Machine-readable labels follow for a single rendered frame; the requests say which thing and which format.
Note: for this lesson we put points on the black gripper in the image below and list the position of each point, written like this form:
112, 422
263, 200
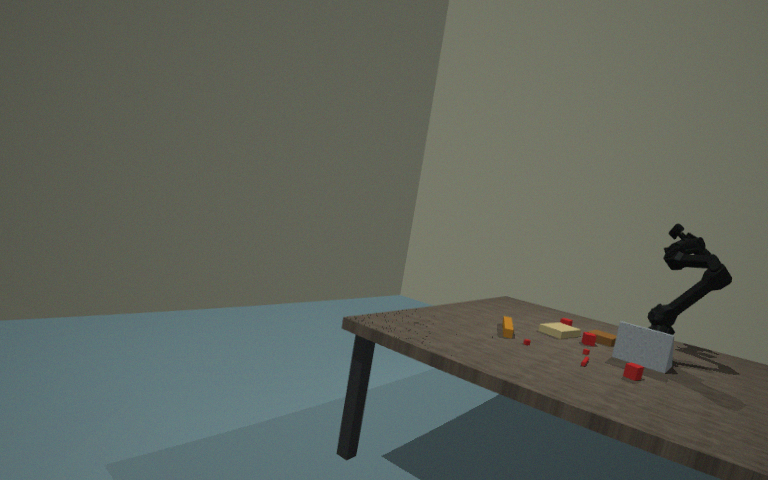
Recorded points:
677, 231

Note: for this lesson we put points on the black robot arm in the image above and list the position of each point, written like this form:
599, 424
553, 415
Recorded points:
677, 256

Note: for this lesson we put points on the orange flat bar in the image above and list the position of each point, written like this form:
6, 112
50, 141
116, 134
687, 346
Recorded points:
507, 327

